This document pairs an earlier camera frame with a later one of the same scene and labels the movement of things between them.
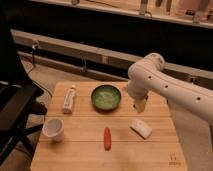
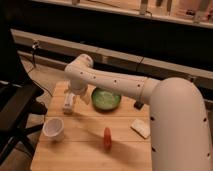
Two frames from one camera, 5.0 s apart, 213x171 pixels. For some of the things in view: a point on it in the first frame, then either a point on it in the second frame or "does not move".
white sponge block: [141, 127] does not move
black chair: [19, 101] does not move
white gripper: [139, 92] → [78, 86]
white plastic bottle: [67, 106] does not move
